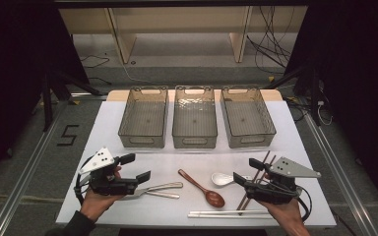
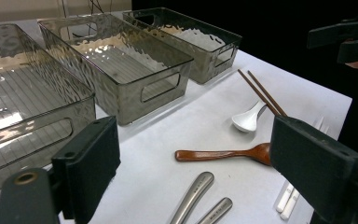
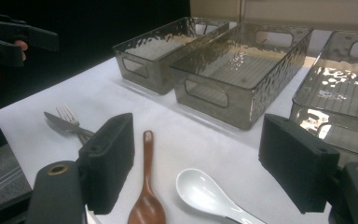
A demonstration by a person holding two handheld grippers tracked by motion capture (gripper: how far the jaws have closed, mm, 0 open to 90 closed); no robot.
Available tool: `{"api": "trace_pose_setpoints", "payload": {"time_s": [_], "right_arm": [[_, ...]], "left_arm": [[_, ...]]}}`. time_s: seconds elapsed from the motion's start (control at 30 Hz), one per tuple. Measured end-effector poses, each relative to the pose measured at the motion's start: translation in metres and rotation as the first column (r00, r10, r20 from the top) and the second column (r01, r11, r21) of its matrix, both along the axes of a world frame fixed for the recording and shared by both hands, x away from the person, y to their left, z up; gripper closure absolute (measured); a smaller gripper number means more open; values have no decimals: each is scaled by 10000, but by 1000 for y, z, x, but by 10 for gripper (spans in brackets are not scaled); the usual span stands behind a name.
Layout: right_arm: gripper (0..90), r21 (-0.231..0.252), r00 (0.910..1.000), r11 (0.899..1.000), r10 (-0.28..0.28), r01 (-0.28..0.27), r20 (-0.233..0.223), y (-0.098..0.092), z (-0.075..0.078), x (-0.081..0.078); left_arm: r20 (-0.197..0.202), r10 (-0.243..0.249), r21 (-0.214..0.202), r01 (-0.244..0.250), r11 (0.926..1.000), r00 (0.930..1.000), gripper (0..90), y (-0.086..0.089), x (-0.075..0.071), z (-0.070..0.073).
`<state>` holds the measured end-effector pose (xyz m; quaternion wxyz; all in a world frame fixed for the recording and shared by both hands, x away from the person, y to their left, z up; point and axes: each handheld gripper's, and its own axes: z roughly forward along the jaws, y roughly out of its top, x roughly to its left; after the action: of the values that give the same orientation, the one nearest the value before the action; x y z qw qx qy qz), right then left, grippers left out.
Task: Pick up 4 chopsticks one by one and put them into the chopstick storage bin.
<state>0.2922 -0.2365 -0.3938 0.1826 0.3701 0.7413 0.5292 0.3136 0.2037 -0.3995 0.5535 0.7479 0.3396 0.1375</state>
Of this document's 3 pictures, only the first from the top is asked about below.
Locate left hand-held gripper cable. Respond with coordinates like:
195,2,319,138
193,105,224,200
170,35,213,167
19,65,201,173
74,156,95,206

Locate brown wooden spoon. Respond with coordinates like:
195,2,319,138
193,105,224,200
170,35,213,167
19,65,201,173
177,168,226,208

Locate right hand-held gripper cable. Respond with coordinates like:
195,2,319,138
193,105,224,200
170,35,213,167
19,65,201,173
294,185,313,222

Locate smoky clear plastic bin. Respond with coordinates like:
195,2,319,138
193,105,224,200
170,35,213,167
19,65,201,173
171,85,219,149
220,86,278,149
117,86,170,149

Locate brown chopstick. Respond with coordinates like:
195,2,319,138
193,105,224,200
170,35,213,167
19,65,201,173
239,154,278,216
235,150,272,211

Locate white ceramic spoon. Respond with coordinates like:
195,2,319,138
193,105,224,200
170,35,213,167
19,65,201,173
211,172,254,187

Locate white table cover sheet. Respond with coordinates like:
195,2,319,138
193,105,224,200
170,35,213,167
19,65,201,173
56,99,338,228

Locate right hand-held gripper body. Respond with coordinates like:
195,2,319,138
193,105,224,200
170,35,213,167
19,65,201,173
242,156,322,206

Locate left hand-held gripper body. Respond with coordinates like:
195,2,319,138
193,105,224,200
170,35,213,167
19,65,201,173
78,146,140,197

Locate black frame bar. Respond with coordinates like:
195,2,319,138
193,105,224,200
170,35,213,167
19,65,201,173
53,0,309,9

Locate aluminium floor rail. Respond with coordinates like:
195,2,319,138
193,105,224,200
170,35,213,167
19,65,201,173
303,112,378,236
0,97,70,236

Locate white floor cable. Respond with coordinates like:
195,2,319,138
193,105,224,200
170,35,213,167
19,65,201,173
104,52,152,85

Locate black floor cable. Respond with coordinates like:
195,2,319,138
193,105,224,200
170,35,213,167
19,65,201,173
80,54,111,69

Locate black metal stand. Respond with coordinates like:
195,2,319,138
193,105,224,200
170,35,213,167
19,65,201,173
264,65,323,127
40,70,102,132

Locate black curtain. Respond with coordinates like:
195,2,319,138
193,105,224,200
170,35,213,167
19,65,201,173
284,0,378,217
0,0,90,185

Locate hand-held gripper cable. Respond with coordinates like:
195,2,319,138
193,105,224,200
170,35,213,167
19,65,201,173
294,185,313,222
74,156,95,206

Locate person's right hand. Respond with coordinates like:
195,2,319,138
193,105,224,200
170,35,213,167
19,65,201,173
258,197,306,230

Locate person's left hand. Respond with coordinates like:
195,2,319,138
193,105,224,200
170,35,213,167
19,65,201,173
79,189,126,223

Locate silver metal spoons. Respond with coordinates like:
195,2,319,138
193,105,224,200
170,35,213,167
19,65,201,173
117,181,184,202

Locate bundle of black floor cables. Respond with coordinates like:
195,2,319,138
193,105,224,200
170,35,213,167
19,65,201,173
245,6,296,75

